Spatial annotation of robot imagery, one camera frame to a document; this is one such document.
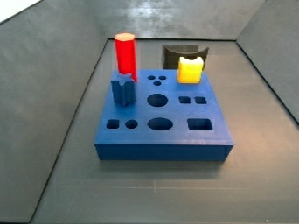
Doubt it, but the black curved cradle fixture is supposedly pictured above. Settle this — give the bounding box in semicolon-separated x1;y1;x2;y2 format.
163;45;209;69

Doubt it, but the blue block with shaped holes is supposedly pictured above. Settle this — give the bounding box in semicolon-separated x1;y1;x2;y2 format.
95;70;233;161

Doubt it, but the blue star-shaped peg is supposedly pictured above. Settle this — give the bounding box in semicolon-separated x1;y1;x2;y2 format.
111;72;136;107

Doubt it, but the yellow notched block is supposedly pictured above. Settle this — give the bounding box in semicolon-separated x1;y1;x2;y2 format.
177;57;204;84

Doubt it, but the red hexagonal peg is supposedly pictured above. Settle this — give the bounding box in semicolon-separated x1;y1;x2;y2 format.
115;32;137;81

